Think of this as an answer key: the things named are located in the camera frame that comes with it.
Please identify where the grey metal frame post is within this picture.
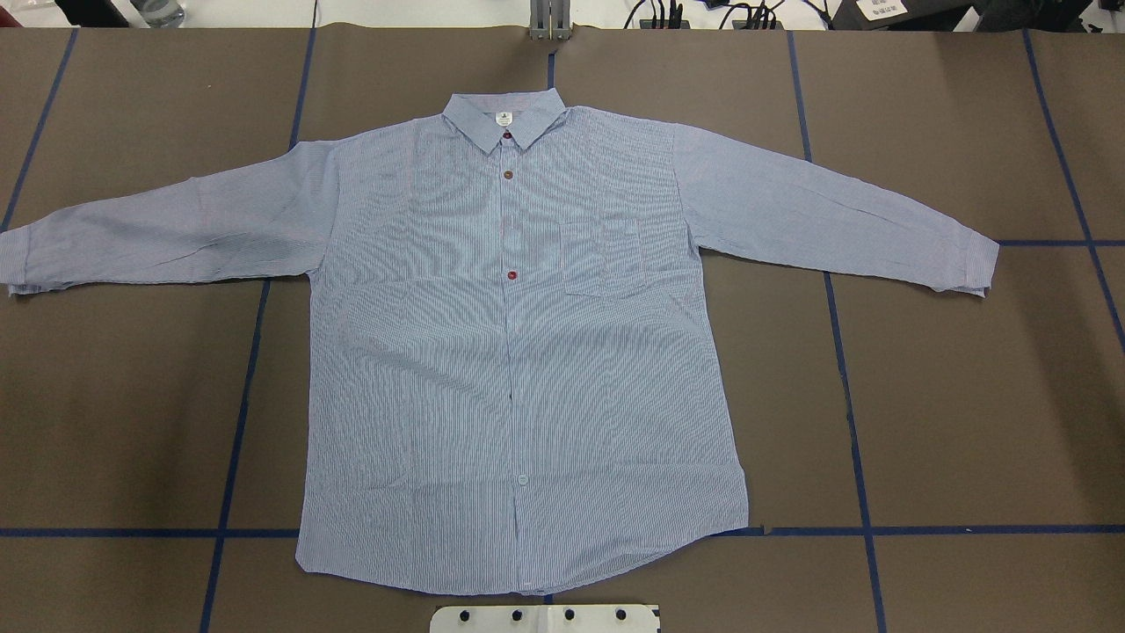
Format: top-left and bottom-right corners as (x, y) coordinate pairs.
(529, 0), (573, 40)

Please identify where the clear water bottle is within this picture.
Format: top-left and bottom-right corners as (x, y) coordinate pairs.
(131, 0), (185, 29)

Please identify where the light blue striped shirt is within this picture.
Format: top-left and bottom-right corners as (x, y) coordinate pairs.
(3, 90), (999, 594)

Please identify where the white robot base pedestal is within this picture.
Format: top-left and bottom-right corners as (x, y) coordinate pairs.
(429, 602), (662, 632)

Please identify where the black box with label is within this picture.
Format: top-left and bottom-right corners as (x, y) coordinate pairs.
(829, 1), (973, 31)

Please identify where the black cable bundle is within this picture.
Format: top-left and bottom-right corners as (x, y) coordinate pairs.
(623, 0), (834, 31)

